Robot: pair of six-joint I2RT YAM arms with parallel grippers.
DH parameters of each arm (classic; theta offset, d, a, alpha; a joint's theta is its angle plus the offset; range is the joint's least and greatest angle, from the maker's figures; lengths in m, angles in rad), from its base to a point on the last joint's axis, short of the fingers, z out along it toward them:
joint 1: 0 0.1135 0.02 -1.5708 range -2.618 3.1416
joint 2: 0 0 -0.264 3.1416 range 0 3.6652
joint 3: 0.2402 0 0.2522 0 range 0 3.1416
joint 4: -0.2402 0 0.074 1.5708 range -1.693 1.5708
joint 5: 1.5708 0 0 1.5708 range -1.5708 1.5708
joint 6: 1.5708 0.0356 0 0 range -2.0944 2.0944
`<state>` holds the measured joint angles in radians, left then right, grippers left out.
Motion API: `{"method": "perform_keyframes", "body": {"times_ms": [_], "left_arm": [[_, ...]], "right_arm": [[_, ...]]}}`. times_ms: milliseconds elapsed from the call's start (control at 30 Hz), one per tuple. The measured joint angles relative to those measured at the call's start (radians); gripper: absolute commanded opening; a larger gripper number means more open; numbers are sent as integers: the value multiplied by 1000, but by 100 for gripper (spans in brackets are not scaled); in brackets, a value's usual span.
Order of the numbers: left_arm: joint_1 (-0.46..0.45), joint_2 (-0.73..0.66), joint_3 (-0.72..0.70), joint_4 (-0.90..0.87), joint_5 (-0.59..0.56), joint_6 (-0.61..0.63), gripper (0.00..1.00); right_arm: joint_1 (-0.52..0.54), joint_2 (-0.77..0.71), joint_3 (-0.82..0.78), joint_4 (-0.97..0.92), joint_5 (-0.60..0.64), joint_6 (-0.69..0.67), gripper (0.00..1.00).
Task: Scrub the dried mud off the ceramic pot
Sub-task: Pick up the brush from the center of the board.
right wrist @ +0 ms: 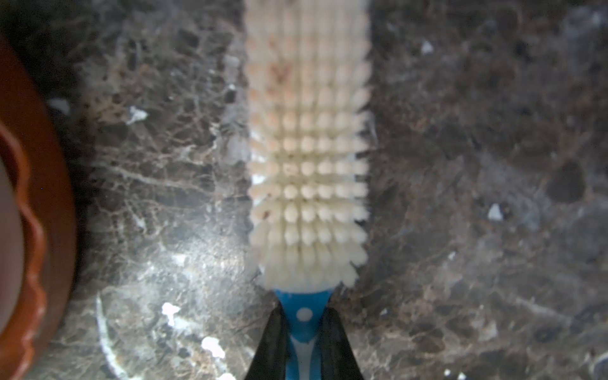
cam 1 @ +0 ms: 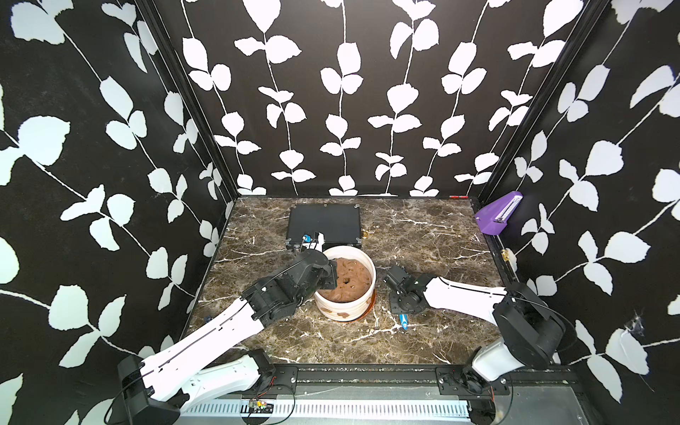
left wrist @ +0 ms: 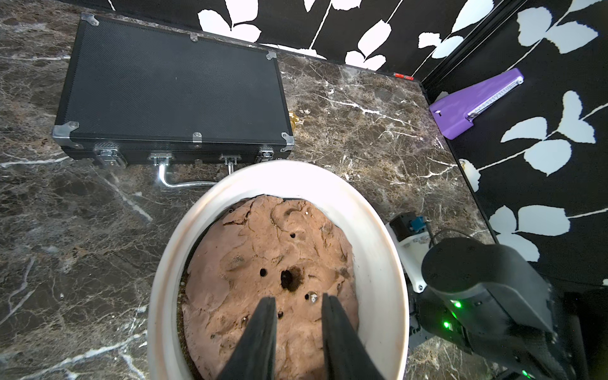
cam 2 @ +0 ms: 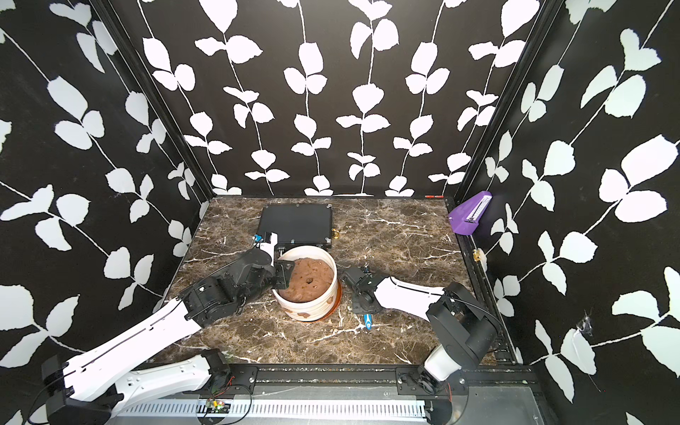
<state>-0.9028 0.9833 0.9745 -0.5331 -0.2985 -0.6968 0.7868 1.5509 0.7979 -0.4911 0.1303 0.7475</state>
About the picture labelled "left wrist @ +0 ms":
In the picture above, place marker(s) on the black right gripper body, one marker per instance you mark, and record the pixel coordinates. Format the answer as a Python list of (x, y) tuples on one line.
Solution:
[(488, 300)]

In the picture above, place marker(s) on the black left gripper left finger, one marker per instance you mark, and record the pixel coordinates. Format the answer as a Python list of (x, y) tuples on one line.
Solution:
[(254, 355)]

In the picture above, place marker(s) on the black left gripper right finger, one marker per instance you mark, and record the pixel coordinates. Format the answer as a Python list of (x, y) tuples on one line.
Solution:
[(344, 354)]

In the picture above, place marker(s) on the white ceramic pot with mud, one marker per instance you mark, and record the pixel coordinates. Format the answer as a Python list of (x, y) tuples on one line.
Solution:
[(281, 236)]

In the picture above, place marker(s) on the black hard case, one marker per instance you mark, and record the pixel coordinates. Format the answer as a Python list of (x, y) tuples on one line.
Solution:
[(137, 95)]

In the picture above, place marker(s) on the purple wall bracket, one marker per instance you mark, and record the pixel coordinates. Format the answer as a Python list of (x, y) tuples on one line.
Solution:
[(454, 114)]

